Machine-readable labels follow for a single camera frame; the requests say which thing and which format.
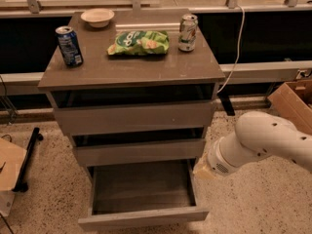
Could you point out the blue soda can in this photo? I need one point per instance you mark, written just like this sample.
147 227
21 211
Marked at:
69 46

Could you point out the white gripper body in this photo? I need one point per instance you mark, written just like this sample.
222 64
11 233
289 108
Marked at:
218 161

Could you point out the grey drawer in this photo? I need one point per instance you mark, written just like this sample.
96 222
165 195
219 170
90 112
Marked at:
140 108
143 194
134 147

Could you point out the green chip bag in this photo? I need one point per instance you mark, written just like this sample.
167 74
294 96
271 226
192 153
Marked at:
140 43

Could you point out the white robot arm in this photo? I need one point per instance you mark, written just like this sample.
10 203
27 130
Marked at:
256 136

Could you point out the cardboard box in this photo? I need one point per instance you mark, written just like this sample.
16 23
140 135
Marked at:
292 100

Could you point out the white bowl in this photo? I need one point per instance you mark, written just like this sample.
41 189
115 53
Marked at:
98 18

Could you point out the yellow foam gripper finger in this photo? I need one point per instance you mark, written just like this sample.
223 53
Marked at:
203 169

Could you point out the brown cardboard sheet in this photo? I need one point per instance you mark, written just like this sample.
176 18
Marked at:
11 159

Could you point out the grey drawer cabinet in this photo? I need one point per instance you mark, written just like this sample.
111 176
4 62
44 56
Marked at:
100 70

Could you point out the grey bottom drawer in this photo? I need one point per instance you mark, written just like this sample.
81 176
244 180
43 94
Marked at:
143 194

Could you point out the grey top drawer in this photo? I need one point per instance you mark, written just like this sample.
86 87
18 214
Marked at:
140 108

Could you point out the grey middle drawer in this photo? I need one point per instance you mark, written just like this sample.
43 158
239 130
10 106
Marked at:
134 147

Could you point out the black stand leg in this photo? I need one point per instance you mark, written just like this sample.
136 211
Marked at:
21 185

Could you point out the white and green soda can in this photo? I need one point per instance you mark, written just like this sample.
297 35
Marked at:
187 32

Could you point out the black bracket foot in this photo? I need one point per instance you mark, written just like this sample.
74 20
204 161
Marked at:
226 103

